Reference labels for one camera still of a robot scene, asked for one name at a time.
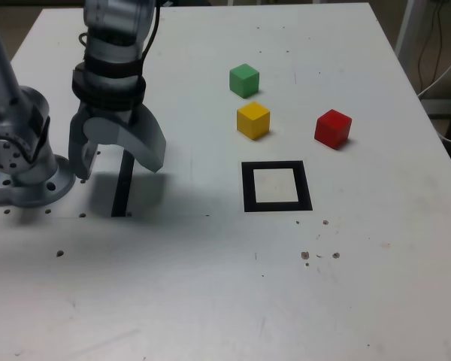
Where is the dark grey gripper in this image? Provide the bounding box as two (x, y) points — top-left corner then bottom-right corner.
(68, 100), (168, 181)

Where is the yellow cube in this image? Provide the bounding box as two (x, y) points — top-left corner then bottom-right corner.
(236, 101), (271, 141)

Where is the green cube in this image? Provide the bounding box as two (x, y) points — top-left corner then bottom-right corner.
(229, 63), (260, 99)

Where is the red cube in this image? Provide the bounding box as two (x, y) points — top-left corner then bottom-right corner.
(313, 109), (353, 150)

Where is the black tape square outline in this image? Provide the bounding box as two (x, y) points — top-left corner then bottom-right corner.
(241, 160), (313, 213)

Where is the black tape strip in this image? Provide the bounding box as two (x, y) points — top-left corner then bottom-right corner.
(110, 148), (136, 218)

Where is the grey background bar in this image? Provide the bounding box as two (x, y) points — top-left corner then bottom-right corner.
(420, 98), (451, 119)

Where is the white frame leg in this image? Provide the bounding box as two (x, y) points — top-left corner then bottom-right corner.
(394, 0), (418, 68)

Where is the thin black background cable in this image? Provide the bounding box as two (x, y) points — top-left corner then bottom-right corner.
(416, 0), (443, 89)

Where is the white background cable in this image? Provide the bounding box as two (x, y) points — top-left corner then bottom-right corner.
(416, 47), (451, 99)

